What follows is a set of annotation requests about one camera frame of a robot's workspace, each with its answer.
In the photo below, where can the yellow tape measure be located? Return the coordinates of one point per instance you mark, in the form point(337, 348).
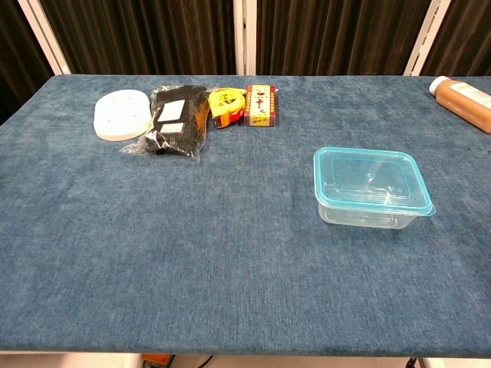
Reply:
point(224, 105)

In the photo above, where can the brown bottle with white cap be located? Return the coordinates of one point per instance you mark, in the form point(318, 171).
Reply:
point(464, 103)

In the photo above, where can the black item in plastic bag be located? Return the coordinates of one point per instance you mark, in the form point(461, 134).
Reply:
point(172, 130)

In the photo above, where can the black curtain panel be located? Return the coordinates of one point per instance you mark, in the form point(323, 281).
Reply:
point(145, 34)
point(15, 57)
point(333, 34)
point(468, 34)

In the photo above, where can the clear container with blue lid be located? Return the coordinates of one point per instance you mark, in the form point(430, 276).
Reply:
point(368, 172)

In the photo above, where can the white frame post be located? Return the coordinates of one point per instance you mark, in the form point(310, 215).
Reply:
point(426, 38)
point(42, 34)
point(245, 38)

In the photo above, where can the red and yellow printed box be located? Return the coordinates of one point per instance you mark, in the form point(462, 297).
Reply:
point(261, 107)

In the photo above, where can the white oval disc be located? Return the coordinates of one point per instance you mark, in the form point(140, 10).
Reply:
point(120, 115)

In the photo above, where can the orange plastic object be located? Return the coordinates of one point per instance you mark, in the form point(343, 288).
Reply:
point(155, 361)

